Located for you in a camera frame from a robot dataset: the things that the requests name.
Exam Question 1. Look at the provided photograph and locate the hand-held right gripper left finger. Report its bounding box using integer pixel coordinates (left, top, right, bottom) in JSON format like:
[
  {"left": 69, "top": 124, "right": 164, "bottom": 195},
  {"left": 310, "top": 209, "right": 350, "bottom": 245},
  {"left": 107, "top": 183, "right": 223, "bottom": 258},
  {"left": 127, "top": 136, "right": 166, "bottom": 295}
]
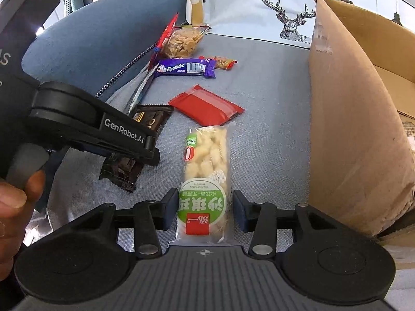
[{"left": 75, "top": 188, "right": 180, "bottom": 259}]

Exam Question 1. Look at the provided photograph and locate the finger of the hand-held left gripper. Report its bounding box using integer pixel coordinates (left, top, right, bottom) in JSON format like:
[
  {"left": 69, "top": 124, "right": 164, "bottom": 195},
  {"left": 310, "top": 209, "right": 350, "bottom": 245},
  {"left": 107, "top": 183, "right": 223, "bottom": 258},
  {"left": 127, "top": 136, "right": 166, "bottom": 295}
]
[{"left": 78, "top": 112, "right": 160, "bottom": 166}]

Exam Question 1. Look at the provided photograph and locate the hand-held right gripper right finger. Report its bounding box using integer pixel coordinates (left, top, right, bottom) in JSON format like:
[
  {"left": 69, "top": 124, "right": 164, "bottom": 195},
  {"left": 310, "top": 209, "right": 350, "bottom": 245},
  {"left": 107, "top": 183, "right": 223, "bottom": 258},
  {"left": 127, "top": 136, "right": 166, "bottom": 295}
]
[{"left": 233, "top": 189, "right": 339, "bottom": 257}]

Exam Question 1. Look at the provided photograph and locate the dark brown chocolate packet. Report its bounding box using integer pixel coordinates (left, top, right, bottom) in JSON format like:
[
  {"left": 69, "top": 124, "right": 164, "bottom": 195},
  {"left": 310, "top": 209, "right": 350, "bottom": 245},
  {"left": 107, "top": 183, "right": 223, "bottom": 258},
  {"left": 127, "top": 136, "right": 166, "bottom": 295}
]
[{"left": 99, "top": 104, "right": 175, "bottom": 193}]

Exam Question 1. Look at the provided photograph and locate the clear puffed rice bar packet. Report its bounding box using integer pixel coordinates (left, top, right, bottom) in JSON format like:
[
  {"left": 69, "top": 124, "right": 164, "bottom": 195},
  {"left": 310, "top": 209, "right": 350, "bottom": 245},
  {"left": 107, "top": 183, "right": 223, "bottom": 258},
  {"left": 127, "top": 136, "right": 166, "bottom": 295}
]
[{"left": 175, "top": 125, "right": 234, "bottom": 248}]

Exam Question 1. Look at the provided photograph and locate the clear bag of crackers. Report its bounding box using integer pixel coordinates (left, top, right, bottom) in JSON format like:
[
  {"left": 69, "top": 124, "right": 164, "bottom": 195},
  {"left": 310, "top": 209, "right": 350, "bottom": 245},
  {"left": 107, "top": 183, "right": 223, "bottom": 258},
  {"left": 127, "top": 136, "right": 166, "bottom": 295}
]
[{"left": 160, "top": 26, "right": 210, "bottom": 59}]

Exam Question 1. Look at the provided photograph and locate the long red snack packet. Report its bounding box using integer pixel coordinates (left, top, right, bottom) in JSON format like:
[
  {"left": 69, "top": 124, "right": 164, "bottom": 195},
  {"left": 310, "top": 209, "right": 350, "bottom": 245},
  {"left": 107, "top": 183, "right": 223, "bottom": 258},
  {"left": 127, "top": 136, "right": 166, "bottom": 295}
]
[{"left": 155, "top": 12, "right": 180, "bottom": 53}]

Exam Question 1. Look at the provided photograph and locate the small peanut bar packet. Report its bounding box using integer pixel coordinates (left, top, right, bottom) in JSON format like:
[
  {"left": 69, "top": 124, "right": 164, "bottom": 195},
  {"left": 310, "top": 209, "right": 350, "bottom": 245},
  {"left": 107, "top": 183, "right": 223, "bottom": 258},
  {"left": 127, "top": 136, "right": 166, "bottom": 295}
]
[{"left": 199, "top": 56, "right": 237, "bottom": 71}]

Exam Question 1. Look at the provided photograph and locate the brown cardboard box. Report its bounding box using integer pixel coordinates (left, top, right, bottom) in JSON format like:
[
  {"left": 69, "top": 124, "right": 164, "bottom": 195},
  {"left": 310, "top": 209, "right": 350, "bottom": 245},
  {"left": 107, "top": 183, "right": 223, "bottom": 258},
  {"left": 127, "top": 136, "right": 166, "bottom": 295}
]
[{"left": 308, "top": 0, "right": 415, "bottom": 256}]

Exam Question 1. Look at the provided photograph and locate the person's left hand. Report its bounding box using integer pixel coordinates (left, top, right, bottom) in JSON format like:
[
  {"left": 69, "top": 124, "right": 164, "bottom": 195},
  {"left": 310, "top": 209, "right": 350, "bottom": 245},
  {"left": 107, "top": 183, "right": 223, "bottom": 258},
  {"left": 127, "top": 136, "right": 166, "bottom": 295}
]
[{"left": 0, "top": 170, "right": 46, "bottom": 268}]

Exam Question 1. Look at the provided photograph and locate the silver foil snack packet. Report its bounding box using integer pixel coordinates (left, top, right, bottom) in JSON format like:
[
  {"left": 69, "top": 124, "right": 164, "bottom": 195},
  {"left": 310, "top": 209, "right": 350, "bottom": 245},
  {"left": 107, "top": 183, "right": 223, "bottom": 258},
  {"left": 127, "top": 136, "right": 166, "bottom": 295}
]
[{"left": 125, "top": 61, "right": 159, "bottom": 115}]

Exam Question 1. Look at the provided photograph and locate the purple candy packet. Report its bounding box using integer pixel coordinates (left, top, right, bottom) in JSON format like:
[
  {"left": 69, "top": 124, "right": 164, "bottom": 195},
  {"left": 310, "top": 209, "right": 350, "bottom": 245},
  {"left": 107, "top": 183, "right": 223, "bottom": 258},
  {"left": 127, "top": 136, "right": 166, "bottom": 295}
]
[{"left": 153, "top": 58, "right": 217, "bottom": 79}]

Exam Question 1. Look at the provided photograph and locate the flat red snack packet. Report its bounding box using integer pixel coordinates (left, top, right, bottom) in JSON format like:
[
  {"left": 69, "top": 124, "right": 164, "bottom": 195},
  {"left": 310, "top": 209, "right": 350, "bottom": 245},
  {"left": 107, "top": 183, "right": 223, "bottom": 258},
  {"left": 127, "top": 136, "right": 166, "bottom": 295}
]
[{"left": 169, "top": 85, "right": 245, "bottom": 127}]

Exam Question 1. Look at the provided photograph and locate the blue grey fabric sofa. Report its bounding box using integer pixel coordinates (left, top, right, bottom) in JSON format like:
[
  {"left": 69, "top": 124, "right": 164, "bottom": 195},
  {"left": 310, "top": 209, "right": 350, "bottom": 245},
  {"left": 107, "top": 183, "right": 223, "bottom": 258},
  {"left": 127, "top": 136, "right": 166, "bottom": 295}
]
[{"left": 23, "top": 0, "right": 415, "bottom": 253}]

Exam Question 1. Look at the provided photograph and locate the white deer print pillow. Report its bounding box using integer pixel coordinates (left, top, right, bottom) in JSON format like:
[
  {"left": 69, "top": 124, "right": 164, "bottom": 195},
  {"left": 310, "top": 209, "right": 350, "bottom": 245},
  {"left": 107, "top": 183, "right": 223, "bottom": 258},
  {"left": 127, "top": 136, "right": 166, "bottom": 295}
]
[{"left": 178, "top": 0, "right": 415, "bottom": 51}]

